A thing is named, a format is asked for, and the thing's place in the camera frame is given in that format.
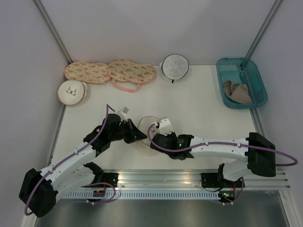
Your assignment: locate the beige round laundry bag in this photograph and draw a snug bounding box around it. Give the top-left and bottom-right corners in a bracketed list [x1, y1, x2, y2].
[137, 116, 159, 157]

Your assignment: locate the beige bra in bin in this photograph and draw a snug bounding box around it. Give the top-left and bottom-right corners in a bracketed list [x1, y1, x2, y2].
[223, 80, 252, 105]

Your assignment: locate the left frame post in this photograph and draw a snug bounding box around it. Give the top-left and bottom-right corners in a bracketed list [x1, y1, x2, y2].
[32, 0, 73, 63]

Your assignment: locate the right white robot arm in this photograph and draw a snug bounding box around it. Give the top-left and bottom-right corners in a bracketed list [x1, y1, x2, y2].
[150, 132, 276, 187]

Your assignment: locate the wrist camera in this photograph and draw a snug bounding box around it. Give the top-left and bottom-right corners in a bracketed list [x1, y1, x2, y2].
[115, 107, 129, 122]
[151, 117, 174, 136]

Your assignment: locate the teal plastic bin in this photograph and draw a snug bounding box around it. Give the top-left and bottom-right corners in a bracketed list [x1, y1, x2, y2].
[216, 58, 267, 109]

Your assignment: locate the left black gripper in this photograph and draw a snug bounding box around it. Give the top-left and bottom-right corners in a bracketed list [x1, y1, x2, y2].
[109, 118, 147, 144]

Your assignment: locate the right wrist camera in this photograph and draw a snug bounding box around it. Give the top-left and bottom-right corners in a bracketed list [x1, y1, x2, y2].
[151, 117, 174, 136]

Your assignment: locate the floral bra bag pink handle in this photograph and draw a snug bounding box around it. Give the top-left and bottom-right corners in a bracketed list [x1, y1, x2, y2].
[107, 58, 157, 93]

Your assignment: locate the frame post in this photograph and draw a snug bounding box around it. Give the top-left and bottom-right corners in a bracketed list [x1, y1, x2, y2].
[32, 0, 73, 63]
[245, 0, 284, 59]

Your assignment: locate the white mesh laundry bag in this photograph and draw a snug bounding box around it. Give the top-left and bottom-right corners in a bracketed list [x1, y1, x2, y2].
[160, 54, 189, 83]

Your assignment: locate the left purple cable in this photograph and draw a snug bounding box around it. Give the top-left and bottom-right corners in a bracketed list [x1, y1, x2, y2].
[25, 104, 118, 216]

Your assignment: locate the right frame post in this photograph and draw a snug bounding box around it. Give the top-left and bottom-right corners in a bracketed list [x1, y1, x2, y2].
[245, 0, 284, 59]

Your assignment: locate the purple cable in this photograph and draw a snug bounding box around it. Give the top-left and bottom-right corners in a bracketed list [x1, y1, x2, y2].
[25, 104, 118, 216]
[147, 122, 298, 167]

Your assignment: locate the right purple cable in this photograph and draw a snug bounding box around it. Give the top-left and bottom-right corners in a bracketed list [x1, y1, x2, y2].
[147, 122, 298, 167]

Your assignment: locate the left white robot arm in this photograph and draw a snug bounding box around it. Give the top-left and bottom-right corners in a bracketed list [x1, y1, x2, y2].
[19, 113, 147, 218]

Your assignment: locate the beige glasses-print laundry bag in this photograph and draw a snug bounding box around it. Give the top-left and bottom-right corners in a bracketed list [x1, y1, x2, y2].
[58, 80, 88, 105]

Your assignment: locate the floral bra bag left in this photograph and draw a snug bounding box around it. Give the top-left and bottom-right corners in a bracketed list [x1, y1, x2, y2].
[64, 61, 111, 84]

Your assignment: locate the aluminium mounting rail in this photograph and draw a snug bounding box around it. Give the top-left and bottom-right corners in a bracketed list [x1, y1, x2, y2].
[104, 169, 290, 190]

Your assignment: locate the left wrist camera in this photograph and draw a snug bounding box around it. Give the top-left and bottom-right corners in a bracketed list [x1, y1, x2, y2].
[115, 107, 129, 122]

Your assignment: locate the white slotted cable duct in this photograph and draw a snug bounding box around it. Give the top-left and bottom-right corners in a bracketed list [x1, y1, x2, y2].
[65, 189, 220, 200]

